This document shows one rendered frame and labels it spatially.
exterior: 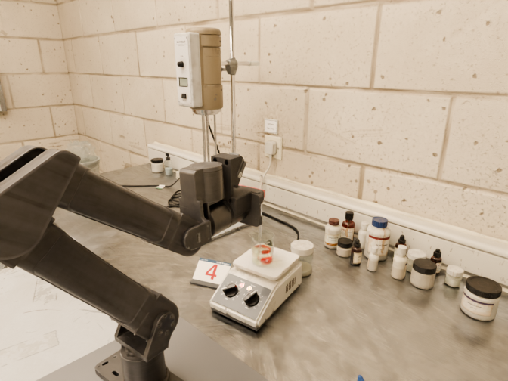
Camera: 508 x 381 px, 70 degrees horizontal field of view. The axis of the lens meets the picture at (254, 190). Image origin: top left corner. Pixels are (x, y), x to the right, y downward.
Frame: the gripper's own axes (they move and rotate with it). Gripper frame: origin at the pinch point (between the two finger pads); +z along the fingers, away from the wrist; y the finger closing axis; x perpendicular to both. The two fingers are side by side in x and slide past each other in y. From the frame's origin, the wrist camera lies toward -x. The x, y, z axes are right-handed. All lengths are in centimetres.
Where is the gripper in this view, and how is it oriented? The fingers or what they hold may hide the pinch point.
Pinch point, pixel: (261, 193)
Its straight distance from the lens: 77.1
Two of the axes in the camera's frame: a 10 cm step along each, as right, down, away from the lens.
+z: 5.3, -2.5, 8.1
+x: -0.2, 9.5, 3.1
